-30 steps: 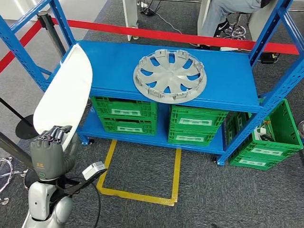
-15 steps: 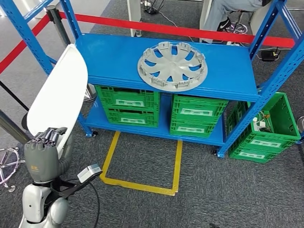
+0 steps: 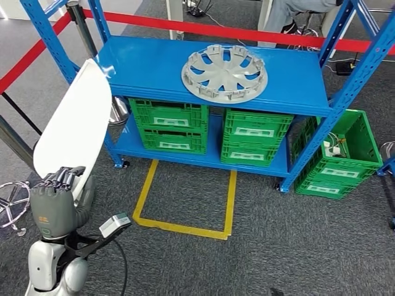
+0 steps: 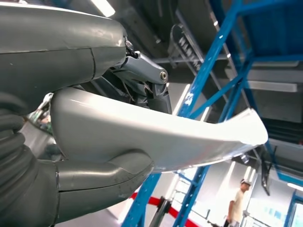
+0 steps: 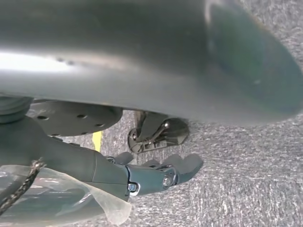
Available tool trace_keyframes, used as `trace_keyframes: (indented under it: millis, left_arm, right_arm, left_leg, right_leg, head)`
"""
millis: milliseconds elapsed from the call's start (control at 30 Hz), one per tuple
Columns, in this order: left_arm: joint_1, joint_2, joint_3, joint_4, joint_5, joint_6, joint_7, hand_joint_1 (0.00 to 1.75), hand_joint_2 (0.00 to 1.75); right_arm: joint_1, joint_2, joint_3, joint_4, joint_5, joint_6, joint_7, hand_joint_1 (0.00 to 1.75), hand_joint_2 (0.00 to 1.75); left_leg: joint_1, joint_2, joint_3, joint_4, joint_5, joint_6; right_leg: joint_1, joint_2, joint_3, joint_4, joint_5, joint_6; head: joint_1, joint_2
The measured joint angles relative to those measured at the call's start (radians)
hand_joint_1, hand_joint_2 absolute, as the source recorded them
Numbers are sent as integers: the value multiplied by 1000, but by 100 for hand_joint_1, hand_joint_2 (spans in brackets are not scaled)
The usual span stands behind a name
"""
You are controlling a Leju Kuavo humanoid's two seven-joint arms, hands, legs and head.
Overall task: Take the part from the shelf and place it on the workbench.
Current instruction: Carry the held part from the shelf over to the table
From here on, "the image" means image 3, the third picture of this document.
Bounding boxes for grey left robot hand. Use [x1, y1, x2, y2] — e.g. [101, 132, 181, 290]
[29, 165, 97, 241]

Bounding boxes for white curved car panel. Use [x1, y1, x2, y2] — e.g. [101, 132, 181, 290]
[32, 58, 113, 201]

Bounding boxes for blue metal shelf rack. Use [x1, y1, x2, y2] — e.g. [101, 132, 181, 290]
[20, 0, 395, 194]
[376, 157, 395, 231]

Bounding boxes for chrome star base stool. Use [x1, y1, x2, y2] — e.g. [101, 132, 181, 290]
[0, 181, 32, 238]

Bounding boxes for grey plastic wheel hubcap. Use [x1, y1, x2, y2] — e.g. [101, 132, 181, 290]
[181, 44, 268, 103]

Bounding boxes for black router with antennas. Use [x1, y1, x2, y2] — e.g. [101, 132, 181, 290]
[185, 0, 213, 18]

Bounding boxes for person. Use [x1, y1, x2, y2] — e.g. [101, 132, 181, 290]
[262, 0, 344, 36]

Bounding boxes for chrome office chair base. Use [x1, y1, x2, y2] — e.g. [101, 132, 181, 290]
[293, 11, 320, 38]

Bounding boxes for black power adapter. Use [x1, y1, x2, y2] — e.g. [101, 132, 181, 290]
[335, 61, 354, 76]

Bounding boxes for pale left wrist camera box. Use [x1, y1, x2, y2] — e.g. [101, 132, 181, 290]
[98, 212, 133, 240]

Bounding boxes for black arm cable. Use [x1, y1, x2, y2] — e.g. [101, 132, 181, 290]
[113, 239, 128, 296]

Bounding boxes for white wired parts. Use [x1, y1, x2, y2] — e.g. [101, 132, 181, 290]
[322, 131, 350, 161]

